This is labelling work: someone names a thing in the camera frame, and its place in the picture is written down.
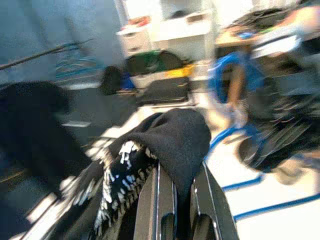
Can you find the plain black shirt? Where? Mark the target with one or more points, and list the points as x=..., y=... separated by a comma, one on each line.
x=30, y=120

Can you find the white drawer cabinet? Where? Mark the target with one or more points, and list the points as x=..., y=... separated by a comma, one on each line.
x=175, y=27

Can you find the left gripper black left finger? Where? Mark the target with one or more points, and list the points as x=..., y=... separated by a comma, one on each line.
x=155, y=212

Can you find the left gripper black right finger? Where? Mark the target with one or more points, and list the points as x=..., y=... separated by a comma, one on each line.
x=212, y=215

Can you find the black metal clothes rack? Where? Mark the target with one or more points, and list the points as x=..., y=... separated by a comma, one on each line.
x=37, y=54

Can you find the black shirt with white print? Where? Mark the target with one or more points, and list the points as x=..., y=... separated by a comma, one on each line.
x=175, y=135

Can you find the blue plastic hanger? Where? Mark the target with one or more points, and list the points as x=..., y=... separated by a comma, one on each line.
x=275, y=207

